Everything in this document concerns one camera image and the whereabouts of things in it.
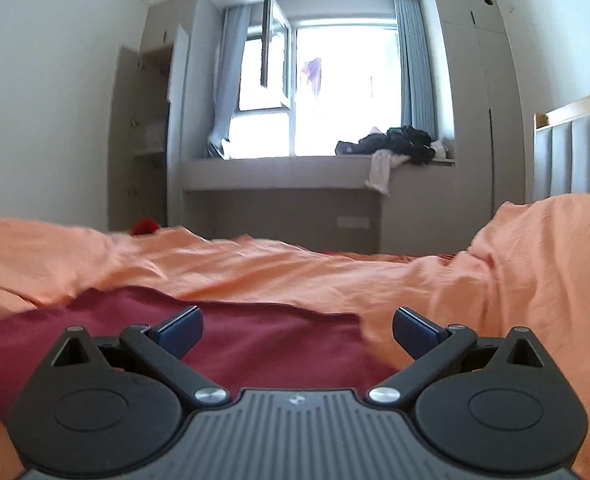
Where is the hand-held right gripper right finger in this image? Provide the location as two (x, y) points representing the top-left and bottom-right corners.
(367, 306), (546, 406)

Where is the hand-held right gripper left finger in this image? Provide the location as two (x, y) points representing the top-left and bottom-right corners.
(50, 305), (230, 407)

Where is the maroon long-sleeved shirt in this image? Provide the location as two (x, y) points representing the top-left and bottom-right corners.
(0, 286), (400, 428)

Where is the pile of dark clothes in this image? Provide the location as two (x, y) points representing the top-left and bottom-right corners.
(335, 126), (438, 165)

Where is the red object on floor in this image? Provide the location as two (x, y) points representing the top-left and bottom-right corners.
(129, 217), (162, 236)

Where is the orange duvet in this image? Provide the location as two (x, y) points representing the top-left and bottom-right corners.
(0, 194), (590, 480)

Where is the white hanging garment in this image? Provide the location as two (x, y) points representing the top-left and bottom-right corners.
(366, 149), (410, 196)

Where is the beige window bench with drawers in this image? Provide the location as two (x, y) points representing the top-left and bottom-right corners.
(181, 154), (458, 256)

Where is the open beige wardrobe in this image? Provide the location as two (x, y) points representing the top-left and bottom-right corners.
(107, 22), (190, 233)

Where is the tall beige closed wardrobe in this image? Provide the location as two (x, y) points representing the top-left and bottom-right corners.
(425, 0), (528, 256)

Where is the grey padded wooden headboard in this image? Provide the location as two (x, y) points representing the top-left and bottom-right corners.
(532, 87), (590, 206)

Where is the bright window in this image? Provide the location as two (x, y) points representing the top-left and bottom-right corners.
(230, 17), (406, 158)

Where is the sheer pale blue curtain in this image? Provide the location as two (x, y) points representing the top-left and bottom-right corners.
(207, 4), (250, 158)

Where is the thick grey-blue curtain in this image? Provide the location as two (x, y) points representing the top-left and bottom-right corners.
(392, 0), (440, 143)

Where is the pink garment hanging outside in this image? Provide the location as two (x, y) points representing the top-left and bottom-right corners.
(300, 57), (323, 101)

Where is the open window sash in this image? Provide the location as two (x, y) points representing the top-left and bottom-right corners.
(237, 0), (293, 111)

